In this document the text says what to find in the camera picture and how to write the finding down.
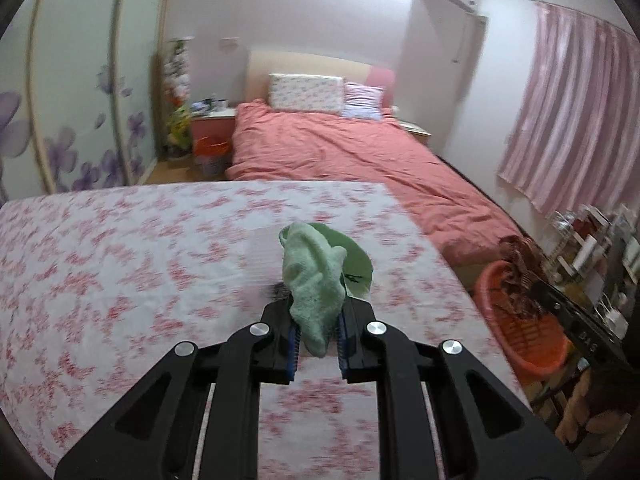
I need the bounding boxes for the orange plastic laundry basket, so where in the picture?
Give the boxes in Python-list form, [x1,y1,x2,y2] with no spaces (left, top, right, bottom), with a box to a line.
[473,261,570,386]

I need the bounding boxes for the brown striped cloth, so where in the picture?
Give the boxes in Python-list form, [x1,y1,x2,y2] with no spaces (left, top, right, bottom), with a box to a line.
[499,235,546,320]

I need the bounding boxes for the hanging plush toys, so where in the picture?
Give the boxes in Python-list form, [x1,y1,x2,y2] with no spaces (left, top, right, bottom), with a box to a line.
[163,38,192,159]

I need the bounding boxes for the right nightstand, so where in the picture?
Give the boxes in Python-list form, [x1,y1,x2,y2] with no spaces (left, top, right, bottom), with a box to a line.
[398,120,432,146]

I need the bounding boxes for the green plastic plate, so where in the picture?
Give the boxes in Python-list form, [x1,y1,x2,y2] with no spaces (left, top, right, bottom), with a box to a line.
[310,222,373,301]

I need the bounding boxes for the pink left nightstand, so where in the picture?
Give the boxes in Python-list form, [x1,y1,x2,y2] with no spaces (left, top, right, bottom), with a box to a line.
[191,107,236,148]

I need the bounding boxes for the green fuzzy sock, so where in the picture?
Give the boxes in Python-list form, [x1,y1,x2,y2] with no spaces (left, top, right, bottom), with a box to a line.
[280,222,347,359]

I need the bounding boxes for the red trash bin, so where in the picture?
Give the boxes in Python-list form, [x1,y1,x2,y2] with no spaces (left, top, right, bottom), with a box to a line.
[193,136,232,178]

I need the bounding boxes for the floral sliding wardrobe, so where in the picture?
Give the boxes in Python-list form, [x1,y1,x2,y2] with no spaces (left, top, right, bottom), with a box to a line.
[1,0,166,202]

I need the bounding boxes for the floral white pillow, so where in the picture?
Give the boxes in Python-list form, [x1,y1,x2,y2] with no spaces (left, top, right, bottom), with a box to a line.
[268,73,345,115]

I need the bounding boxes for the pink striped pillow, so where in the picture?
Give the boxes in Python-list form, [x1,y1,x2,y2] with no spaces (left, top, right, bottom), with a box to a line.
[341,81,385,122]

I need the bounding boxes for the cluttered desk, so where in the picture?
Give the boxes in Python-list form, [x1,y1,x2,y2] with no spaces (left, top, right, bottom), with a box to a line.
[544,205,639,339]

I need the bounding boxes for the coral red duvet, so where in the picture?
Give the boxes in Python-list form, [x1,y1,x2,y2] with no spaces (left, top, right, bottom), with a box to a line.
[227,100,521,266]

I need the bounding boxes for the pink floral tablecloth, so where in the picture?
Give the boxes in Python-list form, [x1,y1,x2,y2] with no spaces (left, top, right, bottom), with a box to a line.
[1,182,520,474]

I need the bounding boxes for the beige pink headboard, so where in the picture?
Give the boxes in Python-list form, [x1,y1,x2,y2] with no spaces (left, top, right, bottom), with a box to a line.
[243,50,395,108]

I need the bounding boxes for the pink striped curtain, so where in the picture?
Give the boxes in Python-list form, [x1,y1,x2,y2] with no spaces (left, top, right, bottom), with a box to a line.
[498,2,639,216]

